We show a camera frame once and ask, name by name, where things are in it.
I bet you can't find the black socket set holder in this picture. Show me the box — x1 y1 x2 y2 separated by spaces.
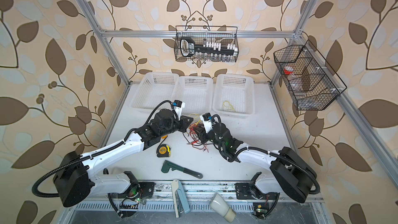
177 37 239 58

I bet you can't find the red cable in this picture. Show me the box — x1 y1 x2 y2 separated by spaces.
186 122 215 153

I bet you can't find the back black wire basket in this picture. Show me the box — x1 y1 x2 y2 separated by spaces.
174 24 239 63

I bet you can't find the yellow cable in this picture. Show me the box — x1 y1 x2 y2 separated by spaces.
221 100 236 113

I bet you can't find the white plastic basket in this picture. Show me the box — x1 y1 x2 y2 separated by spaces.
130 72 179 113
172 76 213 116
212 74 255 118

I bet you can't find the red item in wire basket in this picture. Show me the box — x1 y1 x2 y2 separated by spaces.
283 65 294 75

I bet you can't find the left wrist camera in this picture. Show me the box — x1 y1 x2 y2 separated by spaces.
173 100 185 118

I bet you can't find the green black pipe wrench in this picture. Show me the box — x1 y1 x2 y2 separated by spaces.
161 160 203 179

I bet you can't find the right white plastic basket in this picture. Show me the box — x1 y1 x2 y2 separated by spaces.
212 74 255 118

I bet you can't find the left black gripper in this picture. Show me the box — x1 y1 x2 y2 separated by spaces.
159 114 194 138

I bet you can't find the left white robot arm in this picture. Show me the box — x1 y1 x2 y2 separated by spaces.
32 100 193 207

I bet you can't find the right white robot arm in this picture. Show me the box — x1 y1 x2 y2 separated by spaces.
195 113 320 203

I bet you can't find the black wire basket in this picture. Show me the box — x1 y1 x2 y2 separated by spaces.
273 40 347 111
174 24 239 63

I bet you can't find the yellow black tape measure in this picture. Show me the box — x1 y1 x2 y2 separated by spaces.
157 144 171 158

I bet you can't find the right black wire basket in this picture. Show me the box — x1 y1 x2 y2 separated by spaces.
273 40 347 111

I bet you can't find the middle white plastic basket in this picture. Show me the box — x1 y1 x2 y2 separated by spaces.
172 76 213 116

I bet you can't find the left white plastic basket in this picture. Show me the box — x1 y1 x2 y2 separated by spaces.
130 72 179 113

